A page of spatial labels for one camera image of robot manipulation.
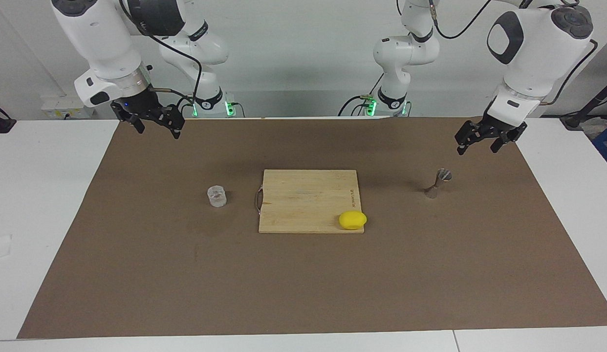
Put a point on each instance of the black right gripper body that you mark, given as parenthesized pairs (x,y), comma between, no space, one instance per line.
(137,105)

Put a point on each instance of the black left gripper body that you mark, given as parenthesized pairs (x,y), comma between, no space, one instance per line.
(501,126)

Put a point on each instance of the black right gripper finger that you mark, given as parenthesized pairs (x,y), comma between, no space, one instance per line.
(174,117)
(135,121)

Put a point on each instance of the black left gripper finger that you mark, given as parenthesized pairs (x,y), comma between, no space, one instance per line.
(469,133)
(500,142)

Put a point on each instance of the metal jigger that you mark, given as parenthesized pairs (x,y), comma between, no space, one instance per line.
(445,174)

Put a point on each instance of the clear glass cup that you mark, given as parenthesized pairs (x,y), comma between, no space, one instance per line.
(217,196)

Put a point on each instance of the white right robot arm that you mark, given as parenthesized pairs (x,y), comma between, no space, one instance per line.
(98,34)

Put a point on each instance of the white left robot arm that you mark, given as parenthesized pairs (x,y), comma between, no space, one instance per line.
(533,54)

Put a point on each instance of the white power strip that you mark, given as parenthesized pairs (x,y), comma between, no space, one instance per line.
(61,105)

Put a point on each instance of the black stand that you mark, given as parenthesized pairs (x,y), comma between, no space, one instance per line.
(589,108)

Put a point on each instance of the black clamp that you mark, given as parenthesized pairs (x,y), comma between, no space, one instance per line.
(0,124)

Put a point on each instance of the yellow lemon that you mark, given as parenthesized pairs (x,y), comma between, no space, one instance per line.
(352,220)

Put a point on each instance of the brown table mat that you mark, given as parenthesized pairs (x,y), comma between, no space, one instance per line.
(137,269)

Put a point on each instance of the wooden cutting board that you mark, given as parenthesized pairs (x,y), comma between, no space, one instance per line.
(303,200)

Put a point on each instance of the white paper label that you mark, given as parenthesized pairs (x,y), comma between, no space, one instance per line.
(0,247)

